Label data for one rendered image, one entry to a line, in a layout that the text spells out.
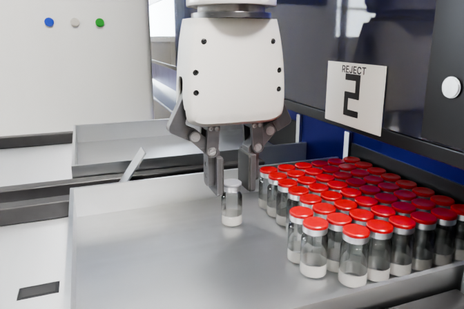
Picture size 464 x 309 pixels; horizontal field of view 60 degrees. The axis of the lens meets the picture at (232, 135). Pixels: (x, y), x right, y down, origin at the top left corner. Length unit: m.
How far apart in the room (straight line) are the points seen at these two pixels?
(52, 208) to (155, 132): 0.37
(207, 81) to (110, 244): 0.18
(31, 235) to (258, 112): 0.26
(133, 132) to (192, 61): 0.46
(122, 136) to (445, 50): 0.62
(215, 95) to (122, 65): 0.78
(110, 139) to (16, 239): 0.39
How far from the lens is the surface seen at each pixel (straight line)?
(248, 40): 0.37
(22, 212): 0.49
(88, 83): 1.14
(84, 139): 0.80
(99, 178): 0.54
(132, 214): 0.47
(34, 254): 0.43
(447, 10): 0.32
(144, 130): 0.81
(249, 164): 0.40
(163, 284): 0.35
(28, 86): 1.15
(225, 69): 0.37
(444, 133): 0.32
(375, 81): 0.37
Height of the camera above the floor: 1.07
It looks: 14 degrees down
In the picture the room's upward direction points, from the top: straight up
